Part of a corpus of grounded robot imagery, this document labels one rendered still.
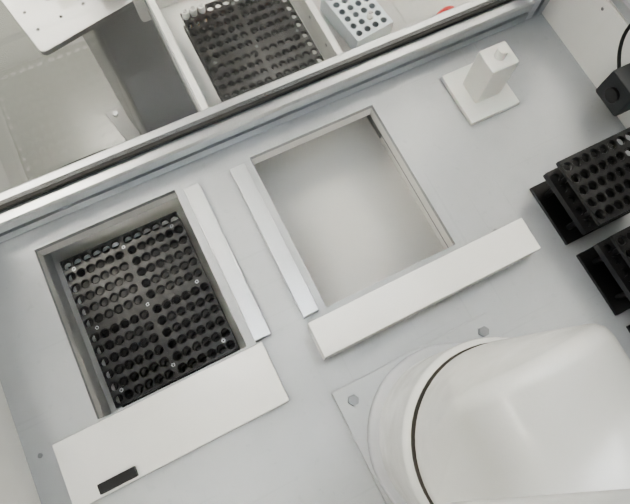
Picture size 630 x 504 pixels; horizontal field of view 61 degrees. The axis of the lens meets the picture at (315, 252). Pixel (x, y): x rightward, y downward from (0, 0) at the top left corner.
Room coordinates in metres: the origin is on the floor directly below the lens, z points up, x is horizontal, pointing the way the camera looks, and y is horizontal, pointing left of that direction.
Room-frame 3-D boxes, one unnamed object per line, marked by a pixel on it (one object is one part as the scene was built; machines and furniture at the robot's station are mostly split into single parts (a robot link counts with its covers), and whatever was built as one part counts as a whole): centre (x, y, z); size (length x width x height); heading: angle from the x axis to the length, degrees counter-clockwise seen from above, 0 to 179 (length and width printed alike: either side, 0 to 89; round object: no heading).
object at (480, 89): (0.50, -0.22, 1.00); 0.09 x 0.08 x 0.10; 34
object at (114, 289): (0.12, 0.22, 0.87); 0.22 x 0.18 x 0.06; 34
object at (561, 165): (0.34, -0.37, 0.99); 0.12 x 0.09 x 0.09; 124
